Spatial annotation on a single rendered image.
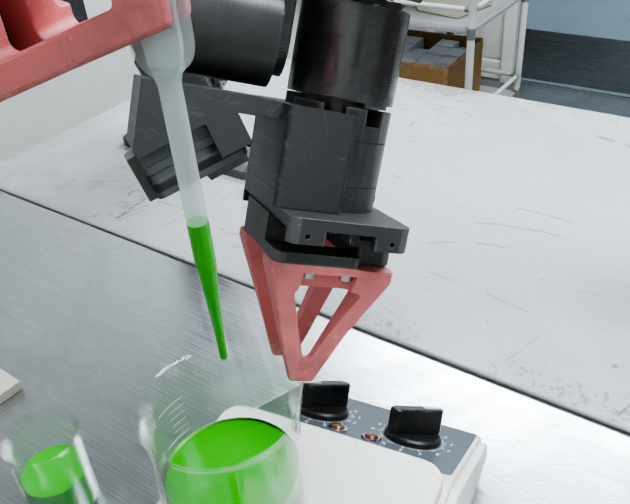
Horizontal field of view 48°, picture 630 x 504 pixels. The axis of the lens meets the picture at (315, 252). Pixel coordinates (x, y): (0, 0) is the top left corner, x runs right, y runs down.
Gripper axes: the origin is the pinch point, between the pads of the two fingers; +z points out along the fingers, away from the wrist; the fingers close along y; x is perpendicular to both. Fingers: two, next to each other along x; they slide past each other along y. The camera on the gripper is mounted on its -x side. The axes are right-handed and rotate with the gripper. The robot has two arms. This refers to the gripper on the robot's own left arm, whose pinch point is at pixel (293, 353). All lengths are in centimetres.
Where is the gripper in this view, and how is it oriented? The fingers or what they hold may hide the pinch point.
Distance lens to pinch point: 41.9
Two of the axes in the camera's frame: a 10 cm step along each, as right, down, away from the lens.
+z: -1.7, 9.6, 2.3
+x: 9.3, 0.9, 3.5
